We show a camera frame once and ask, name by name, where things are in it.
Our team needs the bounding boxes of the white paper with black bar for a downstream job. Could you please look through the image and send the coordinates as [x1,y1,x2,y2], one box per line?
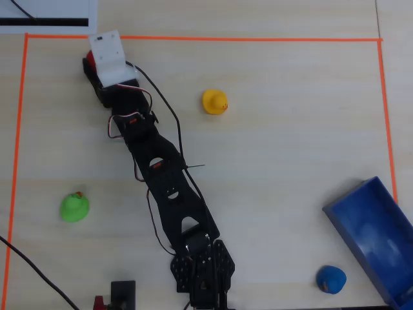
[0,0,98,35]

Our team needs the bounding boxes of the blue rubber duck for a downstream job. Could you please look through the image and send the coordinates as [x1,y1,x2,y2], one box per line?
[316,265,347,295]

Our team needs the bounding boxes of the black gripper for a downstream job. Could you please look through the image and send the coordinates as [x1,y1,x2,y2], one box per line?
[82,57,154,114]

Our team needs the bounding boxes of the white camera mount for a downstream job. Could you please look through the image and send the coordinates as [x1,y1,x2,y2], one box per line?
[88,29,140,88]

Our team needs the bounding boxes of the yellow rubber duck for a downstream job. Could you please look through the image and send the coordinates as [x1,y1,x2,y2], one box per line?
[201,89,229,116]

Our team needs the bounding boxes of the blue plastic box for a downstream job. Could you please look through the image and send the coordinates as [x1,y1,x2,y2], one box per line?
[322,176,413,310]

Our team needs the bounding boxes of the orange tape outline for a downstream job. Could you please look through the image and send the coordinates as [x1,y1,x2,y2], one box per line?
[3,33,398,310]

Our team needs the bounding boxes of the black camera cable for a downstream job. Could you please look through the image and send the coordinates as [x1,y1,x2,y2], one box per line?
[125,60,209,207]

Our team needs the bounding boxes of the green rubber duck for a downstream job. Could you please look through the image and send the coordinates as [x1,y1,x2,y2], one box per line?
[59,191,90,223]

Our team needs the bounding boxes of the white red servo wire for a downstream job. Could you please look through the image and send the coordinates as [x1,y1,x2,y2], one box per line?
[107,111,143,141]

